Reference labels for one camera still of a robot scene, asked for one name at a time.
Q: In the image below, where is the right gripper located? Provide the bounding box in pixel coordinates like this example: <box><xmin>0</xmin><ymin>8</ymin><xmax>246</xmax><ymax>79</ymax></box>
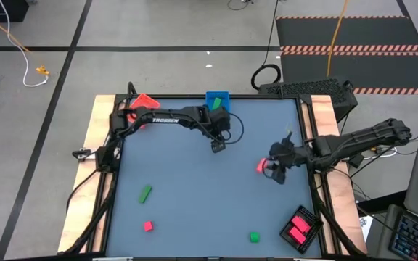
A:
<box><xmin>265</xmin><ymin>130</ymin><xmax>300</xmax><ymax>177</ymax></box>

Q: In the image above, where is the long green foam block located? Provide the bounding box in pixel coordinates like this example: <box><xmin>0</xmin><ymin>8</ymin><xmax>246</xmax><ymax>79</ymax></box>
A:
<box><xmin>138</xmin><ymin>184</ymin><xmax>154</xmax><ymax>204</ymax></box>

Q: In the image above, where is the blue plastic basket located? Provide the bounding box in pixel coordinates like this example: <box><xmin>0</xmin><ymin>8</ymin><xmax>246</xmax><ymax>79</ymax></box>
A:
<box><xmin>204</xmin><ymin>90</ymin><xmax>231</xmax><ymax>113</ymax></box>

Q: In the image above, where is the wooden side board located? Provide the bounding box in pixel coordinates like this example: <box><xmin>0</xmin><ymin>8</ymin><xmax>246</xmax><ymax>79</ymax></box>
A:
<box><xmin>310</xmin><ymin>94</ymin><xmax>368</xmax><ymax>255</ymax></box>
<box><xmin>57</xmin><ymin>94</ymin><xmax>118</xmax><ymax>254</ymax></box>

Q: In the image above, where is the black plastic basket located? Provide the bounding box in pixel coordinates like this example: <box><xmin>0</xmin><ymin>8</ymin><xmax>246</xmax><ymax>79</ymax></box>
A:
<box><xmin>278</xmin><ymin>204</ymin><xmax>324</xmax><ymax>255</ymax></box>

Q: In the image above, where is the orange plastic basket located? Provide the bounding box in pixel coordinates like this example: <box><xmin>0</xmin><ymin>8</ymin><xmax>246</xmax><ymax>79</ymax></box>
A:
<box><xmin>128</xmin><ymin>92</ymin><xmax>162</xmax><ymax>129</ymax></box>

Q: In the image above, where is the black perforated computer tower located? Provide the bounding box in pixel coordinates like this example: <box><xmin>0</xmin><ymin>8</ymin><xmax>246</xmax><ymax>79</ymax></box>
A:
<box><xmin>258</xmin><ymin>76</ymin><xmax>360</xmax><ymax>124</ymax></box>

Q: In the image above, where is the white paper label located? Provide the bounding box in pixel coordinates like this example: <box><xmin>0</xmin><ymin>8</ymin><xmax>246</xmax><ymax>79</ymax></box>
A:
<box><xmin>358</xmin><ymin>215</ymin><xmax>374</xmax><ymax>242</ymax></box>

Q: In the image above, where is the black mat with striped edge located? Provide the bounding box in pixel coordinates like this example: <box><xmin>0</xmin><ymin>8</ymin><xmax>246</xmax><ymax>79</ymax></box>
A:
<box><xmin>279</xmin><ymin>50</ymin><xmax>418</xmax><ymax>96</ymax></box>
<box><xmin>274</xmin><ymin>14</ymin><xmax>418</xmax><ymax>52</ymax></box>

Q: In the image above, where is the backlit keyboard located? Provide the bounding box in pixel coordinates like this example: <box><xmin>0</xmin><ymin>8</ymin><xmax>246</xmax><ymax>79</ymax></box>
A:
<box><xmin>389</xmin><ymin>211</ymin><xmax>418</xmax><ymax>261</ymax></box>

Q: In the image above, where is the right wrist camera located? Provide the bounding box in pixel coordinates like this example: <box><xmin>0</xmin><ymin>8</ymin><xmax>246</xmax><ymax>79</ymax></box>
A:
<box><xmin>271</xmin><ymin>167</ymin><xmax>289</xmax><ymax>186</ymax></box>

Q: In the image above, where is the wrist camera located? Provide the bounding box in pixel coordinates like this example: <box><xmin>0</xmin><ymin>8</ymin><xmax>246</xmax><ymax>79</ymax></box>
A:
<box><xmin>210</xmin><ymin>138</ymin><xmax>227</xmax><ymax>154</ymax></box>
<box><xmin>271</xmin><ymin>167</ymin><xmax>289</xmax><ymax>186</ymax></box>

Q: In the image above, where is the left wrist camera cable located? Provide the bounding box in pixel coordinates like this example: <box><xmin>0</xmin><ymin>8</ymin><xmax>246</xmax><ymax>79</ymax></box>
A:
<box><xmin>194</xmin><ymin>112</ymin><xmax>245</xmax><ymax>146</ymax></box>

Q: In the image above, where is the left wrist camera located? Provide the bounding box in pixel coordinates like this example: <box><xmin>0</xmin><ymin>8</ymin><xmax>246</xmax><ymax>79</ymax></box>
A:
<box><xmin>210</xmin><ymin>138</ymin><xmax>227</xmax><ymax>154</ymax></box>

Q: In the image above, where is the black table frame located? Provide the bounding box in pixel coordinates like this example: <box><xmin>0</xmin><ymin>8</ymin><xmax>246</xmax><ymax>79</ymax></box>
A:
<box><xmin>58</xmin><ymin>81</ymin><xmax>368</xmax><ymax>261</ymax></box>

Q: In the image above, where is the long black hanging cable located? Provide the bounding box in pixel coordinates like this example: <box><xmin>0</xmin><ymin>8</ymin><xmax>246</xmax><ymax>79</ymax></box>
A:
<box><xmin>250</xmin><ymin>0</ymin><xmax>283</xmax><ymax>92</ymax></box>

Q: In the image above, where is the white cable loop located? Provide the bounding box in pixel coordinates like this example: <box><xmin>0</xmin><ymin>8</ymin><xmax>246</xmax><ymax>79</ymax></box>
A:
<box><xmin>362</xmin><ymin>144</ymin><xmax>399</xmax><ymax>161</ymax></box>

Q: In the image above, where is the long yellow hanging cable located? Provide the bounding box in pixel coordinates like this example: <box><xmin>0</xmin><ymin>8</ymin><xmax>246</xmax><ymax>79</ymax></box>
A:
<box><xmin>325</xmin><ymin>0</ymin><xmax>351</xmax><ymax>78</ymax></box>

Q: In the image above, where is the white floor cable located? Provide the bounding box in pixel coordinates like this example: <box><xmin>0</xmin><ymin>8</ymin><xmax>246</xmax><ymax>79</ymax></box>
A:
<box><xmin>0</xmin><ymin>0</ymin><xmax>50</xmax><ymax>88</ymax></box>

